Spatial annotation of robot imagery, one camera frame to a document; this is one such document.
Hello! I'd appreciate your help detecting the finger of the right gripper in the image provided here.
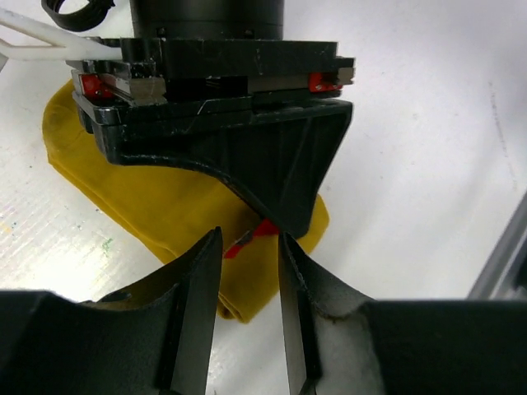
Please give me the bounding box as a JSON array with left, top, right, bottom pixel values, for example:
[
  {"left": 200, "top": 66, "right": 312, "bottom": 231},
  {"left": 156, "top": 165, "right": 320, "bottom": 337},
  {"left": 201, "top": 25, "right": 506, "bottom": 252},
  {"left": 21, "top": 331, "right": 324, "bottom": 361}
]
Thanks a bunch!
[
  {"left": 72, "top": 91, "right": 124, "bottom": 136},
  {"left": 92, "top": 100, "right": 353, "bottom": 237}
]

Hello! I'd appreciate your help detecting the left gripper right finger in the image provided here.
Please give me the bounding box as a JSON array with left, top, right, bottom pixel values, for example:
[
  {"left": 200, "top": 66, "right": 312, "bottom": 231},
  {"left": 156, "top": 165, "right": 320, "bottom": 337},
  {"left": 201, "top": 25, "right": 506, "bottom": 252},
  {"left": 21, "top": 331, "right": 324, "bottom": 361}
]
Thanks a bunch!
[{"left": 278, "top": 234, "right": 526, "bottom": 394}]

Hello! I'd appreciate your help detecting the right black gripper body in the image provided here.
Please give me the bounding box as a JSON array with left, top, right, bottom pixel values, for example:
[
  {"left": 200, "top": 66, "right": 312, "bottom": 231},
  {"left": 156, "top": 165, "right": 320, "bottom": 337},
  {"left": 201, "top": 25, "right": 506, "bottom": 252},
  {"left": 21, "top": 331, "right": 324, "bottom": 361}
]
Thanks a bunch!
[{"left": 69, "top": 1, "right": 355, "bottom": 105}]

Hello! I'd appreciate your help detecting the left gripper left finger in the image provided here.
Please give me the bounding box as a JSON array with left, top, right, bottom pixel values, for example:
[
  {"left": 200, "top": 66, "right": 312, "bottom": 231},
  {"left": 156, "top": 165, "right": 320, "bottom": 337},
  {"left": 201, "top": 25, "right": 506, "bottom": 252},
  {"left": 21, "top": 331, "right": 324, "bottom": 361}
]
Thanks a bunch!
[{"left": 1, "top": 229, "right": 223, "bottom": 394}]

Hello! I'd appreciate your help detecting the yellow cartoon sock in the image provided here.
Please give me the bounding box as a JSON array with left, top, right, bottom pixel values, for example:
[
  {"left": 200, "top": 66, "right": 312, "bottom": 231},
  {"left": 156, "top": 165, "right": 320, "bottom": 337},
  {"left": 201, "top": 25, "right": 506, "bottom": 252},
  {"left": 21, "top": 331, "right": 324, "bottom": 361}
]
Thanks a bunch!
[{"left": 40, "top": 77, "right": 331, "bottom": 325}]

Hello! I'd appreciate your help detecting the aluminium front rail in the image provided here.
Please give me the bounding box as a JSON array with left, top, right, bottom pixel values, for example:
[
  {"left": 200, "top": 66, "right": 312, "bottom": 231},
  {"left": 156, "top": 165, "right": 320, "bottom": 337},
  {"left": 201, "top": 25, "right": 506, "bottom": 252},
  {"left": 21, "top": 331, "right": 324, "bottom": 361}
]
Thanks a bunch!
[{"left": 468, "top": 199, "right": 526, "bottom": 301}]

